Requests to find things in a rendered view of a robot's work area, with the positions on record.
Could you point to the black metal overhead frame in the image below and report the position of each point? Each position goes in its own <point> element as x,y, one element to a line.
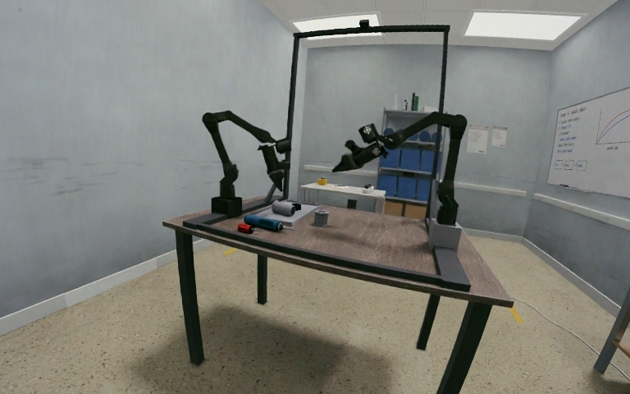
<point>373,29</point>

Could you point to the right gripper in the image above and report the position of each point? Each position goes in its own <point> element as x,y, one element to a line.
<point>274,176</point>

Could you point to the red screwdriver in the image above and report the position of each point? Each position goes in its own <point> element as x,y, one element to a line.
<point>246,228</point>

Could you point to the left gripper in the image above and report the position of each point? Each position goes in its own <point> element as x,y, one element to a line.
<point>348,162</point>

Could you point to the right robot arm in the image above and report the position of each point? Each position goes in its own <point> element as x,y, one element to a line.
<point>227,190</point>

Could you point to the blue electric screwdriver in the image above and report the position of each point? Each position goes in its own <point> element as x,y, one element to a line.
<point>265,223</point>

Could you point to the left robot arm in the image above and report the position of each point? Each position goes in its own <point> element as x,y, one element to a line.
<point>446,215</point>

